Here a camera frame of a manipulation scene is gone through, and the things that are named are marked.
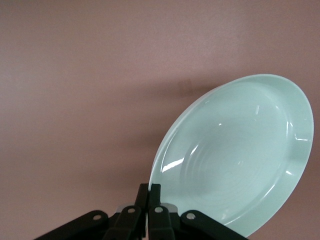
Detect brown table cover sheet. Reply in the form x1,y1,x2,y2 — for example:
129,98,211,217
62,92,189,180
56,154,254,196
0,0,320,240

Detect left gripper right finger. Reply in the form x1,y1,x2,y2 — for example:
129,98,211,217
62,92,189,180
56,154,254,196
148,184,248,240

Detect pale green plate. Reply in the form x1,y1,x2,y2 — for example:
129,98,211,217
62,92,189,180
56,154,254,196
149,73,315,238

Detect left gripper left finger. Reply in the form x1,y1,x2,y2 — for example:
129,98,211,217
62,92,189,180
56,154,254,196
33,183,150,240

